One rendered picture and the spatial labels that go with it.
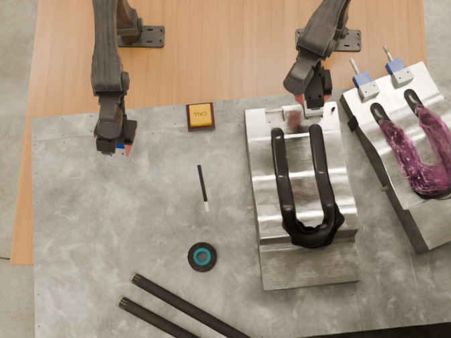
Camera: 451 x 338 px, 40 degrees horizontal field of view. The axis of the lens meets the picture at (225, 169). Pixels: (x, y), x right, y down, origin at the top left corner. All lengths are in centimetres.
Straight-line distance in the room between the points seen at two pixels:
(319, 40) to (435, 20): 157
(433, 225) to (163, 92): 85
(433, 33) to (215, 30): 131
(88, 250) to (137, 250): 14
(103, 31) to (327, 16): 53
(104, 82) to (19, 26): 156
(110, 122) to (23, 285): 132
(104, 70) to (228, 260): 63
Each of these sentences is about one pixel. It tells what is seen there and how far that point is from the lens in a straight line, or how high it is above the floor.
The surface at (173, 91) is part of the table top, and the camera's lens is 188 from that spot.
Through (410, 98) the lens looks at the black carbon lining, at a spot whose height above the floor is 85.
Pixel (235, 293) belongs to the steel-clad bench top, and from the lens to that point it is 174.
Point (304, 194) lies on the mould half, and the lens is 168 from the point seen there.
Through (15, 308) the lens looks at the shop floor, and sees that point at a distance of 268.
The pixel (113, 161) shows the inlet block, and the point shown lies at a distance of 169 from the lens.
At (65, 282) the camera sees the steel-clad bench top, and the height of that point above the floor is 80.
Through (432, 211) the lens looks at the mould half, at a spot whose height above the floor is 91.
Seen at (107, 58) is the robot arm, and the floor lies 120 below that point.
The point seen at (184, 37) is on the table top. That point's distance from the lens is 196.
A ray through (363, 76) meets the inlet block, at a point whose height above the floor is 87.
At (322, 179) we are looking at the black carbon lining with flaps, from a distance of 173.
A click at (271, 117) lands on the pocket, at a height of 86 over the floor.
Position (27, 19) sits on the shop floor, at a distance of 303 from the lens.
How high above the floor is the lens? 254
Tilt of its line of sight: 75 degrees down
